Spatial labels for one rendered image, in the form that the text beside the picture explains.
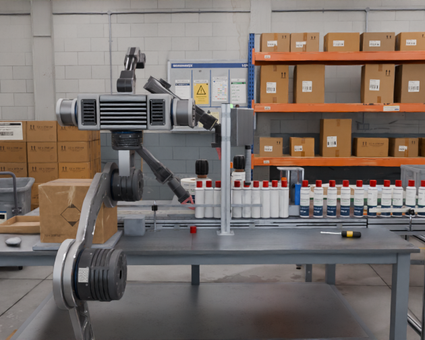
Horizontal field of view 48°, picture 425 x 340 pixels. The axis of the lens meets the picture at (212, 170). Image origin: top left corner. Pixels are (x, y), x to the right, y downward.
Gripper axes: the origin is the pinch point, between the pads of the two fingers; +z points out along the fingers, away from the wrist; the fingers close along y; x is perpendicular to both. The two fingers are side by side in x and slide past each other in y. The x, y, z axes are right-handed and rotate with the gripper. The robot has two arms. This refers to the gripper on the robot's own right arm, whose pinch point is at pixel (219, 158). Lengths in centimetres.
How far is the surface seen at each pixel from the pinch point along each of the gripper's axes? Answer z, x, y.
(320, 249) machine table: 35, 68, -41
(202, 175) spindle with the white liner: 11.0, -5.5, 10.3
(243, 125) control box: -20.3, 33.0, -9.6
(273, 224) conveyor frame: 34, 27, -27
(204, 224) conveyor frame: 33.3, 25.6, 10.0
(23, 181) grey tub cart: 48, -230, 191
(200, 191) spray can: 15.8, 22.1, 12.0
